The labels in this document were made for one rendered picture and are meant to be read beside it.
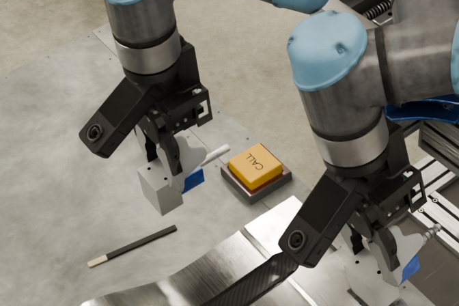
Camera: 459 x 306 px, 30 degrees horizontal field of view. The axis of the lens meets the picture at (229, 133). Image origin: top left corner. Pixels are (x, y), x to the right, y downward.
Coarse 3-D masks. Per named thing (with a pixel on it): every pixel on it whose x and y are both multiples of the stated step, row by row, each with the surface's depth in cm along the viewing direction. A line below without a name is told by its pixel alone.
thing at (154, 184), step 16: (224, 144) 120; (160, 160) 116; (208, 160) 119; (144, 176) 114; (160, 176) 114; (192, 176) 116; (144, 192) 118; (160, 192) 113; (176, 192) 115; (160, 208) 115
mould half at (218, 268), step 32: (256, 224) 115; (288, 224) 115; (224, 256) 113; (256, 256) 112; (352, 256) 110; (128, 288) 108; (160, 288) 110; (192, 288) 110; (224, 288) 110; (288, 288) 108; (320, 288) 107
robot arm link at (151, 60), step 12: (120, 48) 97; (132, 48) 96; (144, 48) 96; (156, 48) 96; (168, 48) 97; (180, 48) 101; (120, 60) 100; (132, 60) 98; (144, 60) 97; (156, 60) 97; (168, 60) 98; (144, 72) 99; (156, 72) 99
